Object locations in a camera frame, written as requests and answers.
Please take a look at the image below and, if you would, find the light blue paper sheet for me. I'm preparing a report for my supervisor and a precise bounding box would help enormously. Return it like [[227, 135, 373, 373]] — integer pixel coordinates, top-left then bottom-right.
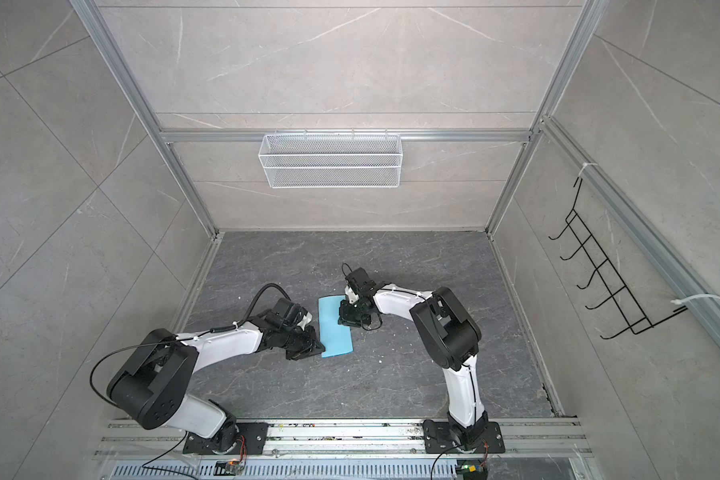
[[318, 296, 353, 358]]

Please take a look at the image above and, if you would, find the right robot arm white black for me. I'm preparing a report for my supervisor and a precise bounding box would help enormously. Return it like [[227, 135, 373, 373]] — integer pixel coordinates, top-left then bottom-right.
[[339, 283, 488, 445]]

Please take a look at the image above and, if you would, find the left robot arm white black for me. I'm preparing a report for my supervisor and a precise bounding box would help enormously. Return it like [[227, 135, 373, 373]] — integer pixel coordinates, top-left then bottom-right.
[[106, 322, 325, 439]]

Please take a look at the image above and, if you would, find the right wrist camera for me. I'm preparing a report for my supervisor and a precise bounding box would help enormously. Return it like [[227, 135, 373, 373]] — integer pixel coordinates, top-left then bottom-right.
[[345, 268, 377, 304]]

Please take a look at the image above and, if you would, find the left black cable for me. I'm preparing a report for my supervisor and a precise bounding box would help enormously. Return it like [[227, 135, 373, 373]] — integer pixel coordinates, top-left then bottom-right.
[[89, 282, 292, 409]]

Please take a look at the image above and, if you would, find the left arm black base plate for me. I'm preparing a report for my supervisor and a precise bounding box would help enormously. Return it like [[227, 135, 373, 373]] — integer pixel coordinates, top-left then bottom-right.
[[182, 421, 269, 455]]

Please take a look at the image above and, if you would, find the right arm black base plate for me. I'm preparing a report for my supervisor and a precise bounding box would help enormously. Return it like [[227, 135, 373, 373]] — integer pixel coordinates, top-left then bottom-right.
[[421, 418, 506, 454]]

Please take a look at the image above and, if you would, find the white wire mesh basket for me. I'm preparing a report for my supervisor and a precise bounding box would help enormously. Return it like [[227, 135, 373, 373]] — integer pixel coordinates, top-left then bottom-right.
[[258, 133, 404, 189]]

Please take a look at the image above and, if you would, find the aluminium mounting rail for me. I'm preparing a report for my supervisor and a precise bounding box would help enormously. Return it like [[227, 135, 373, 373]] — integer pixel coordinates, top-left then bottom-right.
[[93, 418, 593, 460]]

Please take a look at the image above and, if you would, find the black wire hook rack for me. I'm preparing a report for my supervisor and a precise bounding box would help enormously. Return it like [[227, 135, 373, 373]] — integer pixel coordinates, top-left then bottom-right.
[[548, 178, 689, 341]]

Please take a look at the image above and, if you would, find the white cable tie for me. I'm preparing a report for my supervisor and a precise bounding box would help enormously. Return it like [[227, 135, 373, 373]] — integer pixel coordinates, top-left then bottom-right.
[[670, 293, 720, 306]]

